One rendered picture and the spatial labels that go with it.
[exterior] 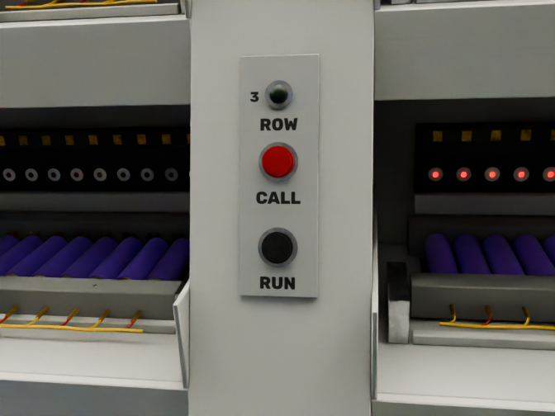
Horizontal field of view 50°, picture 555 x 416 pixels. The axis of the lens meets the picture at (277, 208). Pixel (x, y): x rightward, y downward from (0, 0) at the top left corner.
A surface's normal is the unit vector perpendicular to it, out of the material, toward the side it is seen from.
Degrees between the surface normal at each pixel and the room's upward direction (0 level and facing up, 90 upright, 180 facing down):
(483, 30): 111
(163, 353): 20
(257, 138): 90
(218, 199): 90
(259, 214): 90
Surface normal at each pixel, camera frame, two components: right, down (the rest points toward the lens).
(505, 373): -0.05, -0.94
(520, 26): -0.15, 0.36
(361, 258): -0.16, 0.00
